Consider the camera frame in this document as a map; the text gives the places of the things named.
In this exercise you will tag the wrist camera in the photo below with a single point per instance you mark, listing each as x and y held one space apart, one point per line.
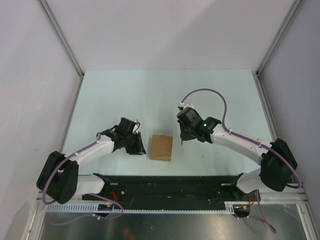
136 126
183 105

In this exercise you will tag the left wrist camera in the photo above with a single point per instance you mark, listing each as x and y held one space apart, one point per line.
136 126

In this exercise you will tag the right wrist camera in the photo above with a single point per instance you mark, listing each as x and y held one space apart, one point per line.
183 105

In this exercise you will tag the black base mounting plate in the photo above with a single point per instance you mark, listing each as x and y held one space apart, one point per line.
174 193

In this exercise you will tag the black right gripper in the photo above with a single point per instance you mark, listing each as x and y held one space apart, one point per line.
183 136

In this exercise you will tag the right aluminium corner post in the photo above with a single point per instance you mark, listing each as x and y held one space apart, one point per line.
280 34

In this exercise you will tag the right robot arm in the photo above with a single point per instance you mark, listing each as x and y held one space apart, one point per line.
275 159

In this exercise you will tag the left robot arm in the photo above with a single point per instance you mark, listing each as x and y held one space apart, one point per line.
59 180

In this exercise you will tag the aluminium corner post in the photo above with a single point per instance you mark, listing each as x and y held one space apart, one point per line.
50 16
280 34

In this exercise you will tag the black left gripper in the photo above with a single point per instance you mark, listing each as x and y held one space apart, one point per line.
139 149

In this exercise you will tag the brown cardboard express box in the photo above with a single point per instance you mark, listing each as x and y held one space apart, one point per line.
161 148

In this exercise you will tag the left aluminium corner post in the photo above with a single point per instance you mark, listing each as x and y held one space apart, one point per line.
50 16

